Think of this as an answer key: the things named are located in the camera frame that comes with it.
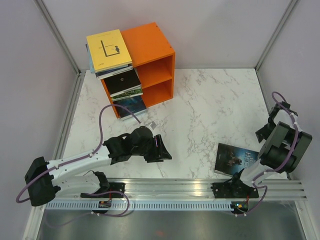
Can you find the aluminium frame post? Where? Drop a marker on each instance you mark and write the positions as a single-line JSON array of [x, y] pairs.
[[277, 31], [57, 34]]

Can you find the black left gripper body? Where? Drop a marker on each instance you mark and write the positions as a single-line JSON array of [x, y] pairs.
[[150, 156]]

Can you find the aluminium right frame post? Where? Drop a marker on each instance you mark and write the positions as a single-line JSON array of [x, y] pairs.
[[277, 31]]

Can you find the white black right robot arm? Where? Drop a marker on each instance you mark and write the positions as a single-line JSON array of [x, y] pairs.
[[284, 146]]

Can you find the teal blue ocean book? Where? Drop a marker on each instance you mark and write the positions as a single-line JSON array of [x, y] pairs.
[[134, 104]]

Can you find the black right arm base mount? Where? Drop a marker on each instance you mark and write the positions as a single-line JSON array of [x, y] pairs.
[[227, 190]]

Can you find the white slotted cable duct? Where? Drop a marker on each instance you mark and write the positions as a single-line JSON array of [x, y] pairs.
[[140, 205]]

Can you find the aluminium left frame post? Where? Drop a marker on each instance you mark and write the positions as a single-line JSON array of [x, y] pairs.
[[57, 34]]

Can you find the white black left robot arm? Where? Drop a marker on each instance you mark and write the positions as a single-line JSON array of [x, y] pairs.
[[45, 179]]

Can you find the grey Great Gatsby book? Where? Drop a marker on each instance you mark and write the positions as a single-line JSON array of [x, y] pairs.
[[127, 92]]

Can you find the dark night scene book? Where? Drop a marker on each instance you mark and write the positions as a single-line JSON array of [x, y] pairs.
[[231, 159]]

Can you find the green Alice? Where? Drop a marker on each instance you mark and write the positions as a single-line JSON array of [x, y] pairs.
[[130, 94]]

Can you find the black book with gold lines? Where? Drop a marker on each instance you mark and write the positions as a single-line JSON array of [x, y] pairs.
[[122, 82]]

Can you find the orange wooden shelf box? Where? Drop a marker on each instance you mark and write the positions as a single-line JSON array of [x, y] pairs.
[[154, 59]]

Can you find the yellow Little Prince book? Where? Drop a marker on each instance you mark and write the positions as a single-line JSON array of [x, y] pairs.
[[108, 50]]

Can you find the dark blue Robinson Crusoe book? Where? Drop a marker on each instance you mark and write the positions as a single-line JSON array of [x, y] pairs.
[[112, 72]]

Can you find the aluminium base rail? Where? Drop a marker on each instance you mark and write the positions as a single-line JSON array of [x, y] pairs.
[[166, 188]]

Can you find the light blue paperback book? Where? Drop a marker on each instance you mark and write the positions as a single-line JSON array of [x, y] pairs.
[[91, 65]]

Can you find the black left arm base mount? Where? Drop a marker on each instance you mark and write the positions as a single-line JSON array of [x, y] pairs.
[[115, 191]]

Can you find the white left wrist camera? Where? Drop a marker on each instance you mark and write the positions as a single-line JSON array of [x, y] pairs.
[[152, 125]]

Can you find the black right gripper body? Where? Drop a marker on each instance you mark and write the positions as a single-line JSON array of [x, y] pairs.
[[271, 123]]

